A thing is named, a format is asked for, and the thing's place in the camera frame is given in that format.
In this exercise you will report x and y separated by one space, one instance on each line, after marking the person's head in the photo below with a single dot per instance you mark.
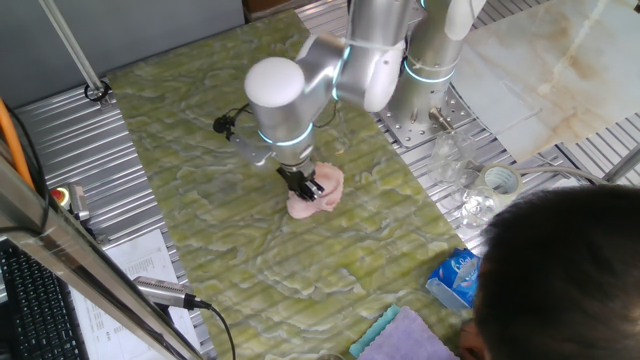
560 280

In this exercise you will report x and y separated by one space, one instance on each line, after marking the silver ribbed camera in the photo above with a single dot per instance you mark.
160 292

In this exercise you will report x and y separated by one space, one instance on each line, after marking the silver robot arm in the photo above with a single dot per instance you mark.
280 120

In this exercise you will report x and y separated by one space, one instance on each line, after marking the teal cloth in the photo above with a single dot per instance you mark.
372 332

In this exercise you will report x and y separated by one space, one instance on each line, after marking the white marble pattern sheet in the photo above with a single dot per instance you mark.
550 75

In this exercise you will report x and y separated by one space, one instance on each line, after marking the black keyboard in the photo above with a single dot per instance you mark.
35 315

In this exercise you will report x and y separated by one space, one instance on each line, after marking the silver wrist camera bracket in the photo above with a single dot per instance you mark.
250 152

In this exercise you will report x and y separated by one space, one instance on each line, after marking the orange tube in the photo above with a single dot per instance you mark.
12 140

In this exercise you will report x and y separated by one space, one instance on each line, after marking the blue tissue pack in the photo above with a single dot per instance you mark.
455 280

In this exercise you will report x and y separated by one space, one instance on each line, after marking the aluminium pole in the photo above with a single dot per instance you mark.
70 45

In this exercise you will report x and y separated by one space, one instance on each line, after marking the shiny metal frame bar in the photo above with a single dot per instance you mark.
75 255

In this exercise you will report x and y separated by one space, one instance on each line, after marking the beige tape roll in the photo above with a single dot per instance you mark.
515 192

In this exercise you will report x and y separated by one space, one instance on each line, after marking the purple cloth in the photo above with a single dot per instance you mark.
405 340

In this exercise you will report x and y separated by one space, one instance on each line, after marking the clear glass beaker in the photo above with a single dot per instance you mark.
477 207
450 155

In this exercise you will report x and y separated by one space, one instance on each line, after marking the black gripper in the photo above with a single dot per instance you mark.
297 177

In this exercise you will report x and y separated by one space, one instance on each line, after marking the red emergency stop button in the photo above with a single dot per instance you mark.
60 196

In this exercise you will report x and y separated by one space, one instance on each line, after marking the pink fluffy cloth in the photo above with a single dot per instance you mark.
331 199

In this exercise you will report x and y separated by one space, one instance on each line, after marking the green marble pattern mat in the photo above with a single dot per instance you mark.
300 260

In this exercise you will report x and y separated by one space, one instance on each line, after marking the printed table paper sheet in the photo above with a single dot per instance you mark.
145 260

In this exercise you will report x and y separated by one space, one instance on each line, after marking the aluminium profile bar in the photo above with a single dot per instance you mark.
622 167

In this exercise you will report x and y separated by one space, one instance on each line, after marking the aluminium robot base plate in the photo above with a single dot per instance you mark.
395 135

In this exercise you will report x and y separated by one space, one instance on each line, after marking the grey metal camera box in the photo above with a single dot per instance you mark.
78 200

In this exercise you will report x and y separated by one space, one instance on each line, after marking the white paper with text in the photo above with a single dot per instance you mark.
565 183

